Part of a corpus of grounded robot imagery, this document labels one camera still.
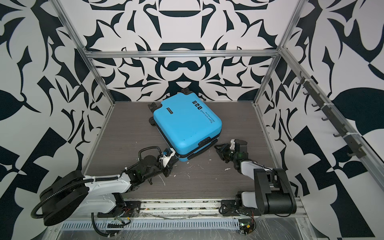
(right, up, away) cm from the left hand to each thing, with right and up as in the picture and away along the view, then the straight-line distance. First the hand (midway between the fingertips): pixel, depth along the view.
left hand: (178, 156), depth 80 cm
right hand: (+21, +4, +9) cm, 23 cm away
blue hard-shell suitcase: (+5, +18, +3) cm, 18 cm away
